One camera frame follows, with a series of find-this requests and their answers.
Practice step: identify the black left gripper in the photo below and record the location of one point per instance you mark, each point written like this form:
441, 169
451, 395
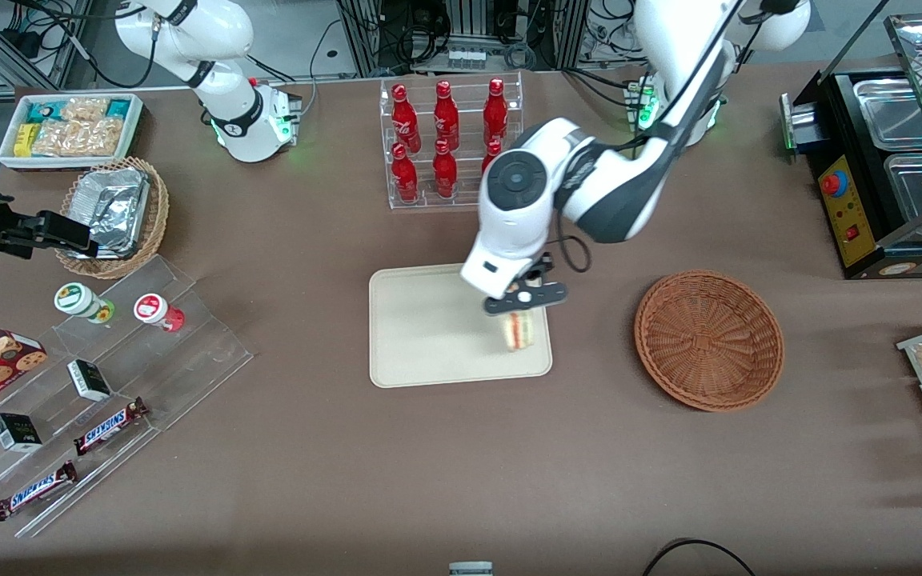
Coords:
542, 266

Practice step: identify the triangular sandwich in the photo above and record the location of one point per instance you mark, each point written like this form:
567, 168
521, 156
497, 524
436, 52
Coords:
519, 332

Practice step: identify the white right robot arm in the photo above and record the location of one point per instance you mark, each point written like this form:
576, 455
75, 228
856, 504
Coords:
221, 32

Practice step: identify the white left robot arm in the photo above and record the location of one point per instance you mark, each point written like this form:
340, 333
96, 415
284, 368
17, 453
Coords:
613, 184

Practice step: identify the light wicker basket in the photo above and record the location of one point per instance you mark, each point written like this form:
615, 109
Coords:
158, 208

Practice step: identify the beige rectangular tray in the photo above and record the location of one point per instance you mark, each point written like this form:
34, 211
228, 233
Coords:
429, 336

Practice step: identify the round brown wicker basket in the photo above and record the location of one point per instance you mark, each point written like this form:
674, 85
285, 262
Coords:
709, 340

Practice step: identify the aluminium foil container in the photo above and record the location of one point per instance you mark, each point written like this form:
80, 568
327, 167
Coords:
113, 204

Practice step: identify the green lid cup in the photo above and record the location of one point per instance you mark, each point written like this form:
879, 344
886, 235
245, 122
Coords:
77, 300

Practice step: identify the white plastic snack bin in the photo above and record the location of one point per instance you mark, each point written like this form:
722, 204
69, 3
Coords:
9, 158

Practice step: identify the large clear cracker bag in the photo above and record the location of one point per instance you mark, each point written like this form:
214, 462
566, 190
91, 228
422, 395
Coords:
81, 138

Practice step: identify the red lid cup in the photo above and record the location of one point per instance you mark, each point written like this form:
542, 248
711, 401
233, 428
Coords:
153, 308

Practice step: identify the yellow snack packet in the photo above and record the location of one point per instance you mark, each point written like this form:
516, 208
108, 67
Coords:
25, 140

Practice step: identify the clear acrylic bottle rack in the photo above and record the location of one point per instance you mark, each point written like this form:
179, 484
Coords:
429, 202

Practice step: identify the small teal snack packet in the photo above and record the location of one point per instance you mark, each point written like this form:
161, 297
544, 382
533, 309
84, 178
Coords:
118, 108

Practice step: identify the small black box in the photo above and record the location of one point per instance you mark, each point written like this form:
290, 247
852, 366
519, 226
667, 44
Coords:
90, 380
16, 432

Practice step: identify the red cola bottle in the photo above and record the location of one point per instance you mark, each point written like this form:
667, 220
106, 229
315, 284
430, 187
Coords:
495, 108
445, 174
404, 116
405, 178
491, 154
446, 112

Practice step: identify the clear acrylic stepped display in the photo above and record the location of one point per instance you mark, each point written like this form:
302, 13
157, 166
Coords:
189, 352

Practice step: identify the Snickers bar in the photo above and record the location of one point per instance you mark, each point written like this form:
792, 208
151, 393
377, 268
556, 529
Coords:
109, 426
35, 490

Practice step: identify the white power strip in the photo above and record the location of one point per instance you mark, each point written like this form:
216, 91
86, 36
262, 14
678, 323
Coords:
467, 58

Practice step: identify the small grey object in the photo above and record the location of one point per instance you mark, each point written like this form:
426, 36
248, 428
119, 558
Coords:
471, 570

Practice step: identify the black food warmer machine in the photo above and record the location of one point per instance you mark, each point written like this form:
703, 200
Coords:
849, 216

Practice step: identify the aluminium frame rack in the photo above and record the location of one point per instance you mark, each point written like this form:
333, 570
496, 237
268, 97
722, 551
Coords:
469, 24

